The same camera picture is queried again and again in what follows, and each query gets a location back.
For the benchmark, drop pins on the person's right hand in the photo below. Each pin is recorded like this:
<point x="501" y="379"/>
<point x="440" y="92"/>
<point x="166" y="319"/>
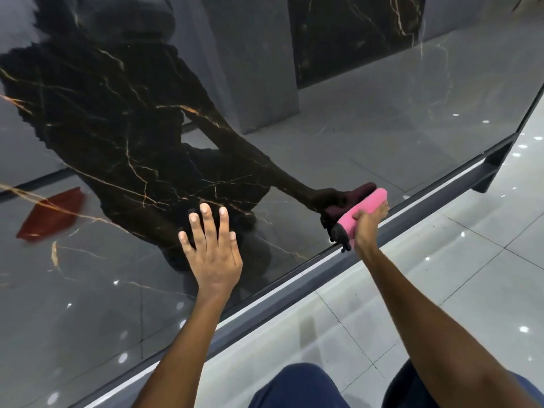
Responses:
<point x="366" y="229"/>

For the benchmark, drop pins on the person's left hand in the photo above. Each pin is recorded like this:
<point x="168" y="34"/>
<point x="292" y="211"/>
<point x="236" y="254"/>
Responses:
<point x="216" y="263"/>

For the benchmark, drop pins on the person's left little finger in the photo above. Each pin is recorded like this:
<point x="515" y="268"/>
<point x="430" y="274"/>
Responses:
<point x="188" y="246"/>

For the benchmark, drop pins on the person's left thumb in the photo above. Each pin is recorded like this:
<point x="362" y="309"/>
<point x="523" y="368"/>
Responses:
<point x="236" y="250"/>

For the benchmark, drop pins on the person's left middle finger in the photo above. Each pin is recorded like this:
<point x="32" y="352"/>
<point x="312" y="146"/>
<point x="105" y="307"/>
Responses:
<point x="209" y="225"/>

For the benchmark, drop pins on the person's right thumb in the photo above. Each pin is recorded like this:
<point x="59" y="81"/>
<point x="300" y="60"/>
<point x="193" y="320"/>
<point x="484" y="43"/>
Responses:
<point x="359" y="215"/>

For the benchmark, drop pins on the pink sponge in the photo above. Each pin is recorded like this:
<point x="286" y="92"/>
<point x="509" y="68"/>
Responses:
<point x="365" y="204"/>

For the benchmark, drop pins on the person's right forearm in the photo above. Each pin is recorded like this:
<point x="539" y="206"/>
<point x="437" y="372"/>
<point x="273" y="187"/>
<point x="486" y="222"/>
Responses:
<point x="429" y="331"/>

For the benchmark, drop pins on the person's left forearm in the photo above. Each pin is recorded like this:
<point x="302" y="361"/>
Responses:
<point x="182" y="352"/>

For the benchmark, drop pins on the glossy black marble slab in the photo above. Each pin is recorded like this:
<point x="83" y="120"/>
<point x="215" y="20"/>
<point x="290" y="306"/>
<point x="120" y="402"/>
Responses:
<point x="127" y="131"/>

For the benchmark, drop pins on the person's blue trousers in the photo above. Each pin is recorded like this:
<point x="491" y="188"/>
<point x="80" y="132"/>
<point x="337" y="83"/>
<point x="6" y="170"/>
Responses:
<point x="297" y="388"/>

